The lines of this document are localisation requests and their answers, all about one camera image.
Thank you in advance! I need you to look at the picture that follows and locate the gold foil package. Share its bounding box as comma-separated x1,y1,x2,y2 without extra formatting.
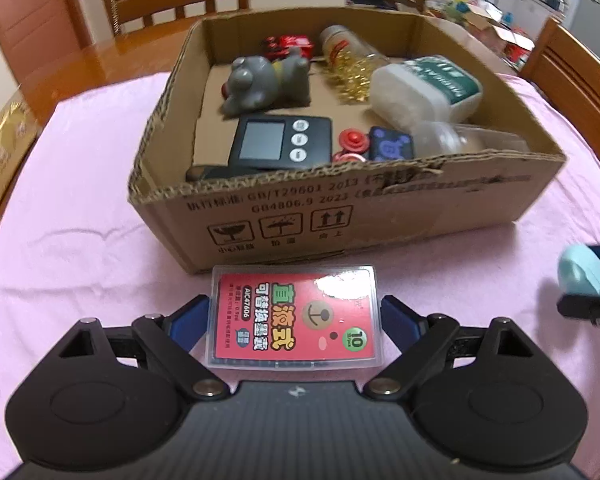
0,92,43,223

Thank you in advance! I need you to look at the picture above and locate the clear bottle of golden capsules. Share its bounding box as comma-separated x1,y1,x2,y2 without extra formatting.
320,25,396,103

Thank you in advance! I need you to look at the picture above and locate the grey toy animal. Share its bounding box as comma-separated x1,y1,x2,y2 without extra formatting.
221,49,312,120

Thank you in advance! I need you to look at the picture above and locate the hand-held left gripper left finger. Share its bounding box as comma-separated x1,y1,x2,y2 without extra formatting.
57,294,228,403

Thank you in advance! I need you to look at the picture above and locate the small open carton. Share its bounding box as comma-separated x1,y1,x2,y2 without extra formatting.
472,7,536,68

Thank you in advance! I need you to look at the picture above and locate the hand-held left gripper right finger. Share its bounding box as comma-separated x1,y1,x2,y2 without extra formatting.
362,295,546,401

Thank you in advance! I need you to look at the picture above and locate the teal egg-shaped case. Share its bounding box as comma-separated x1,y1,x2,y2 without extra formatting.
557,244,600,297

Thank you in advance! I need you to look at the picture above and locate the pink tablecloth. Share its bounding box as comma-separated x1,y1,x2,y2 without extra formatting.
0,72,600,480

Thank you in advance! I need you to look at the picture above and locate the wooden door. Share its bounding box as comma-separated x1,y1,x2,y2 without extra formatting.
0,0,88,81

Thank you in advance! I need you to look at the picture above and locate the translucent white plastic bottle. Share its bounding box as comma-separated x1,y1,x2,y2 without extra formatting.
370,55,483,128

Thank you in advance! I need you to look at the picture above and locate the brown cardboard box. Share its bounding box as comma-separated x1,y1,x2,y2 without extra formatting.
127,7,567,276

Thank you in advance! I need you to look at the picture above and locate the blue toy with red wheels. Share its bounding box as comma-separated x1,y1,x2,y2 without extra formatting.
330,126,416,163

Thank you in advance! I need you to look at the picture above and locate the clear plastic jar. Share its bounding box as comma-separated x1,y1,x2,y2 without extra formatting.
412,120,531,157

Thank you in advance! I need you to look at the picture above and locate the black digital timer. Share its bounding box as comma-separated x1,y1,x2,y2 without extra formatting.
227,116,335,170

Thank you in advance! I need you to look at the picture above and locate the red refill pack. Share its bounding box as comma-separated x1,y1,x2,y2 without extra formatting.
205,264,385,368

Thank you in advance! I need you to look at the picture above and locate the red toy car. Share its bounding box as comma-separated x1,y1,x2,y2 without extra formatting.
261,35,315,61

